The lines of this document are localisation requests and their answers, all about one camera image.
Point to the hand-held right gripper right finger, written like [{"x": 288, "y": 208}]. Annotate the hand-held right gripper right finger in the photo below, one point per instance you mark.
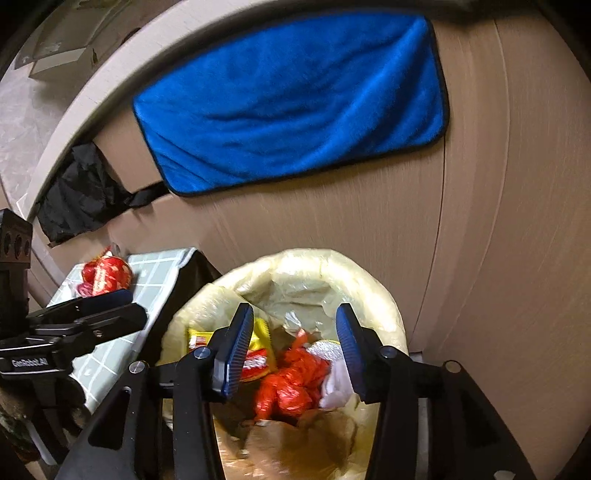
[{"x": 351, "y": 355}]

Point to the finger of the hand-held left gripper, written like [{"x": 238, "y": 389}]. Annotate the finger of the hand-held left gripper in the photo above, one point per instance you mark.
[
  {"x": 108, "y": 299},
  {"x": 120, "y": 318}
]

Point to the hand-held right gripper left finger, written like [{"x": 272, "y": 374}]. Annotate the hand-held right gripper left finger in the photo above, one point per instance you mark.
[{"x": 240, "y": 355}]

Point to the red paper cup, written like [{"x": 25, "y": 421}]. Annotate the red paper cup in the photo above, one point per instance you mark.
[{"x": 108, "y": 274}]

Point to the round glitter scouring pad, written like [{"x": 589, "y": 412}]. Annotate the round glitter scouring pad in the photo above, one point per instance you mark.
[{"x": 325, "y": 350}]

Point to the yellow red snack packet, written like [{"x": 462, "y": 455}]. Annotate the yellow red snack packet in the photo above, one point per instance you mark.
[{"x": 261, "y": 337}]

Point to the white tissue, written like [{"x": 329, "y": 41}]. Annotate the white tissue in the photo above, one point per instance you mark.
[{"x": 337, "y": 383}]

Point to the red foil wrapper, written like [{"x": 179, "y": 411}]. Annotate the red foil wrapper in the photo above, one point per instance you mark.
[{"x": 288, "y": 387}]

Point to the trash bin with yellow bag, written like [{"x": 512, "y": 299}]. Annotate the trash bin with yellow bag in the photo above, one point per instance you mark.
[{"x": 295, "y": 267}]

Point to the small pink cup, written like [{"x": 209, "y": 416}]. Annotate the small pink cup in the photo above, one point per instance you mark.
[{"x": 85, "y": 290}]

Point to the green checked tablecloth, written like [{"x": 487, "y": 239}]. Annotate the green checked tablecloth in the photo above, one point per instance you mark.
[{"x": 111, "y": 369}]

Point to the brown paper bag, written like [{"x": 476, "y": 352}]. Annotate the brown paper bag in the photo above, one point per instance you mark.
[{"x": 295, "y": 438}]

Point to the black cloth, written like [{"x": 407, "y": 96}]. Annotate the black cloth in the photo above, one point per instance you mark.
[{"x": 78, "y": 194}]

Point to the blue towel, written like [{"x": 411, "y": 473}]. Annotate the blue towel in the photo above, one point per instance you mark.
[{"x": 295, "y": 101}]

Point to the grey range hood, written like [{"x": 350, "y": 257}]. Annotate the grey range hood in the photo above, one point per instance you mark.
[{"x": 60, "y": 41}]

